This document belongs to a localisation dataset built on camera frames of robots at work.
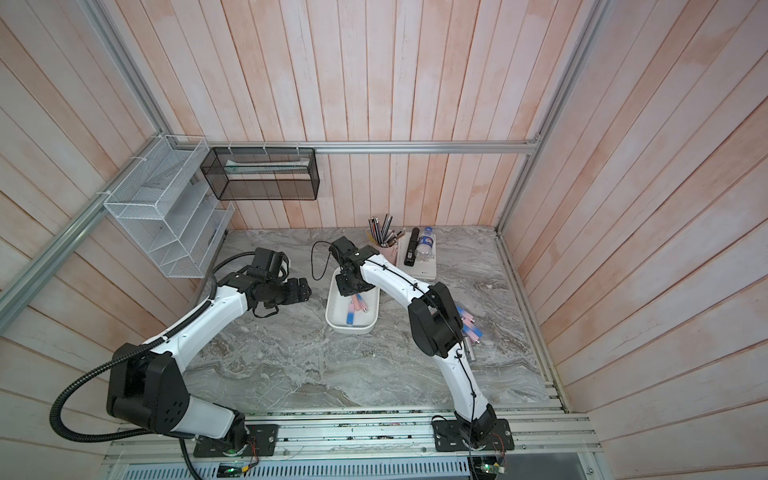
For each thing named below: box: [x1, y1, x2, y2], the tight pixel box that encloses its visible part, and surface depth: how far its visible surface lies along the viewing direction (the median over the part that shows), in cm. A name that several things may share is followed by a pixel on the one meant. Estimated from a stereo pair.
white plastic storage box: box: [325, 267, 381, 334], surface depth 97 cm
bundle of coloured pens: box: [365, 214, 406, 248], surface depth 106 cm
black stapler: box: [404, 227, 420, 267], surface depth 111 cm
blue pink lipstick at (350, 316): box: [346, 301, 355, 326], surface depth 97 cm
